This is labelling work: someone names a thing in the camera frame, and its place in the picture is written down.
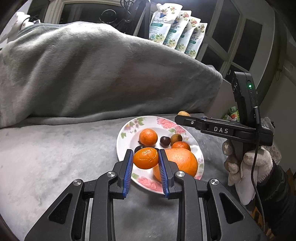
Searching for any brown longan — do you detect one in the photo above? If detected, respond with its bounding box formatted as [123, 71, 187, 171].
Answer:
[170, 133, 183, 146]
[178, 111, 191, 116]

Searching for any large orange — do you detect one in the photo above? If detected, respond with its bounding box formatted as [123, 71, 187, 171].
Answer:
[165, 148, 198, 177]

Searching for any small mandarin with stem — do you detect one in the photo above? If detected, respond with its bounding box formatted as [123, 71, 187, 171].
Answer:
[139, 128, 158, 147]

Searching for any tiny kumquat orange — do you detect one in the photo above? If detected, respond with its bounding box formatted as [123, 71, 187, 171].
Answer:
[133, 147, 159, 170]

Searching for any right white gloved hand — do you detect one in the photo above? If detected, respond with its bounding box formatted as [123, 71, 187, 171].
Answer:
[222, 140, 282, 205]

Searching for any green package on floor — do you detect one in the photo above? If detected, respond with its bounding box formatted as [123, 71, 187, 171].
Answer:
[222, 106, 240, 122]

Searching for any floral white plate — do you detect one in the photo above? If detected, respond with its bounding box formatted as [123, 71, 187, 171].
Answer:
[116, 116, 204, 195]

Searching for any black tripod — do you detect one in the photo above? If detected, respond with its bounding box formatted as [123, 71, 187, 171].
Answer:
[119, 0, 151, 39]

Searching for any grey fleece blanket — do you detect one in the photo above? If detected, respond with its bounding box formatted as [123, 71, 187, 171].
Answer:
[1, 22, 222, 240]

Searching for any white power strip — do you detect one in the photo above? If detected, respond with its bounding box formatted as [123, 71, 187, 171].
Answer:
[11, 11, 38, 32]

